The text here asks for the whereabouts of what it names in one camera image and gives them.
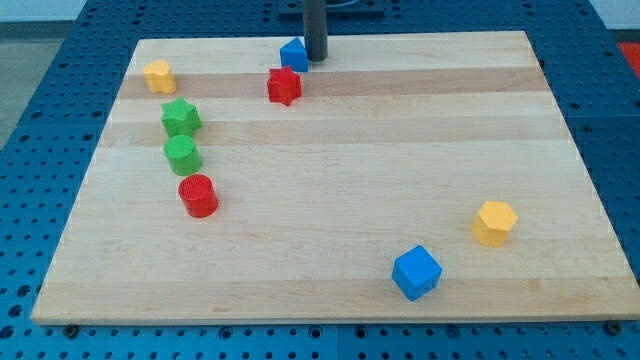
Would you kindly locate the red star block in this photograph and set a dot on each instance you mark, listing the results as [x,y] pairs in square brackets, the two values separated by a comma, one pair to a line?
[284,85]

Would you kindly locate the red circle block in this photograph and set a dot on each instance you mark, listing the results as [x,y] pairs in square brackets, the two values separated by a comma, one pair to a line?
[198,195]

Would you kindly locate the green circle block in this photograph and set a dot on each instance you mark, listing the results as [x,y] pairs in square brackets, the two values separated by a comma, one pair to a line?
[182,155]

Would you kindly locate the green star block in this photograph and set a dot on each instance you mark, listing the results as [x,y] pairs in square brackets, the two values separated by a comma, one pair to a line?
[180,117]

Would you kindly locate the yellow hexagon block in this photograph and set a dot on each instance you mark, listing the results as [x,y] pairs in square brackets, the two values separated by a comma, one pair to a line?
[493,223]

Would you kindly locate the wooden board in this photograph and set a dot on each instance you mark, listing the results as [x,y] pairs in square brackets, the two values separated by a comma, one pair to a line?
[397,141]

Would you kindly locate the blue triangle block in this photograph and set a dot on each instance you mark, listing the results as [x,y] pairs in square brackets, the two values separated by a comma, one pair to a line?
[294,55]

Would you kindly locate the blue cube block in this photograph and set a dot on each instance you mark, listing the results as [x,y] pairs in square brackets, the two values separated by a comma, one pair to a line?
[416,272]

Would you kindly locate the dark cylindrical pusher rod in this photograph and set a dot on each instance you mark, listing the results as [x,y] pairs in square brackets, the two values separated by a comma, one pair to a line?
[315,29]

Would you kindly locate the yellow heart block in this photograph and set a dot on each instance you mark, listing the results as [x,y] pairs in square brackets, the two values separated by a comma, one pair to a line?
[159,77]

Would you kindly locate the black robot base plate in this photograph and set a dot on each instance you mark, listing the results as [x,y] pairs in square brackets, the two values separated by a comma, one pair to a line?
[290,9]

